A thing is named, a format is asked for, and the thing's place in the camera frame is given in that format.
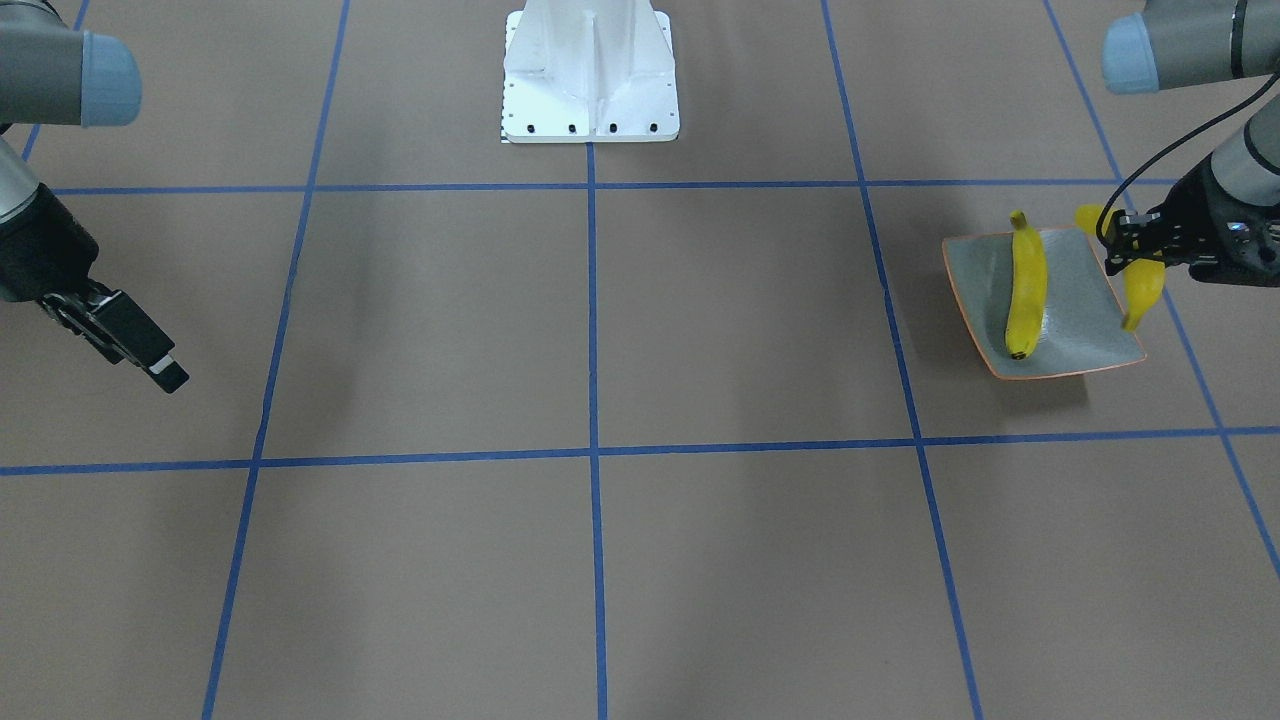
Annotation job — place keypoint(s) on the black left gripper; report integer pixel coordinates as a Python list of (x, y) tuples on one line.
[(1192, 212)]

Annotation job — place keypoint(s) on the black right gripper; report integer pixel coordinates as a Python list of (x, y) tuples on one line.
[(40, 252)]

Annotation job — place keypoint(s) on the yellow banana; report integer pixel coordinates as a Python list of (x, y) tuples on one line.
[(1144, 279), (1030, 280)]

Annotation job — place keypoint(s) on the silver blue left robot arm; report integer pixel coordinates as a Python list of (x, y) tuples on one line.
[(1178, 44)]

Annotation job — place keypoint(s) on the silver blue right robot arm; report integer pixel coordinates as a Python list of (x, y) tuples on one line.
[(55, 75)]

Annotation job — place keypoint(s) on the square blue ceramic plate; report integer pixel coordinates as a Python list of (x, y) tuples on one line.
[(1082, 330)]

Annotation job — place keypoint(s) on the white camera mast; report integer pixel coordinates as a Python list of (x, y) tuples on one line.
[(589, 72)]

